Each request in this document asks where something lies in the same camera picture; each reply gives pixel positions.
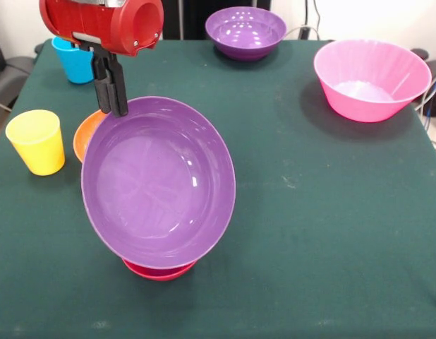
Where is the grey blue cable bundle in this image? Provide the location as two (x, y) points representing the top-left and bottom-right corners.
(414, 70), (436, 151)

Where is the yellow plastic cup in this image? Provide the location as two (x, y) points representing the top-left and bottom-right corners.
(5, 109), (66, 177)

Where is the black office chair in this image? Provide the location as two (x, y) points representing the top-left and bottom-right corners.
(0, 24), (37, 145)

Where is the pink large bowl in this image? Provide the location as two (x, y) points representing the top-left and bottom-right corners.
(313, 37), (433, 124)

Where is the purple wide shallow bowl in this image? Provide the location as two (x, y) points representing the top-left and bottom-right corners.
(80, 95), (237, 270)

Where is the black hanging cable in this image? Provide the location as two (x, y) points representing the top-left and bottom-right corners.
(311, 0), (322, 38)

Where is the purple rounded deep bowl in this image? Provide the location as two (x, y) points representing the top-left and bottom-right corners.
(205, 6), (287, 61)

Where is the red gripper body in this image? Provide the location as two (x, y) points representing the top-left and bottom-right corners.
(39, 0), (165, 57)

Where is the blue plastic cup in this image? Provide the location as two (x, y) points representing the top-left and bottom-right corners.
(51, 36), (97, 85)

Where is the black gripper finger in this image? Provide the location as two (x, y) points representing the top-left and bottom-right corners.
(104, 52), (130, 118)
(92, 49), (113, 113)

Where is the red small bowl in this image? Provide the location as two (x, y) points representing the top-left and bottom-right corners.
(121, 259), (198, 282)

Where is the dark green table cloth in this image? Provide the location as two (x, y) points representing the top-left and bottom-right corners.
(0, 37), (436, 339)

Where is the orange wide shallow bowl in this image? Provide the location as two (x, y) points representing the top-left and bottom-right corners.
(73, 109), (109, 164)

